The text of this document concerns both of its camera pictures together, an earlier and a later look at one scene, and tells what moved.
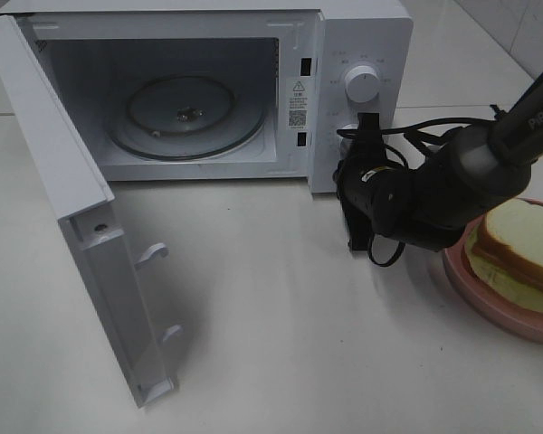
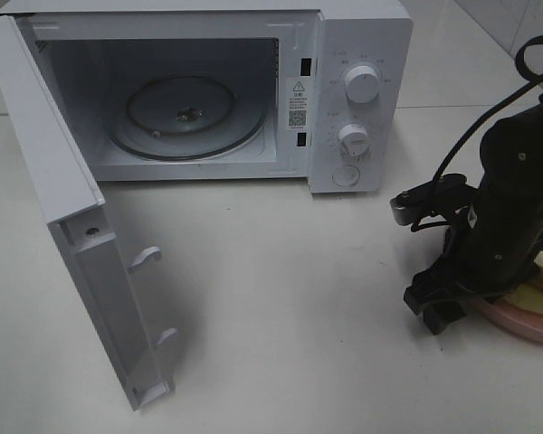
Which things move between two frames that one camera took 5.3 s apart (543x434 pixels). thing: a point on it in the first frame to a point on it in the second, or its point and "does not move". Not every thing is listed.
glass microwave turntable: (186, 117) does not move
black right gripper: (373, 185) to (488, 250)
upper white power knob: (362, 83) does not move
